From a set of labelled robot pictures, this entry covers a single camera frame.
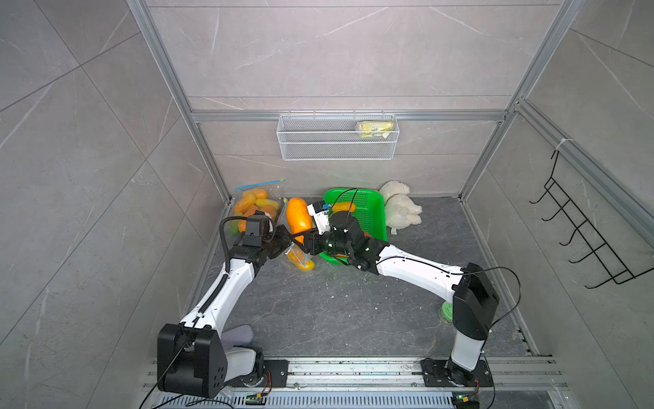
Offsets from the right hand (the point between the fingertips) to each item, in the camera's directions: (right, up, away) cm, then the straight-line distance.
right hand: (297, 236), depth 75 cm
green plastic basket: (+27, +10, +38) cm, 48 cm away
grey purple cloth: (-18, -32, +3) cm, 37 cm away
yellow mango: (-1, -9, +13) cm, 16 cm away
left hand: (-2, +1, +8) cm, 9 cm away
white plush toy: (+39, +8, +26) cm, 47 cm away
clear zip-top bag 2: (0, -2, -2) cm, 3 cm away
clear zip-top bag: (-20, +15, +43) cm, 50 cm away
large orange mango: (+1, +6, -3) cm, 7 cm away
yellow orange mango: (-29, +13, +38) cm, 50 cm away
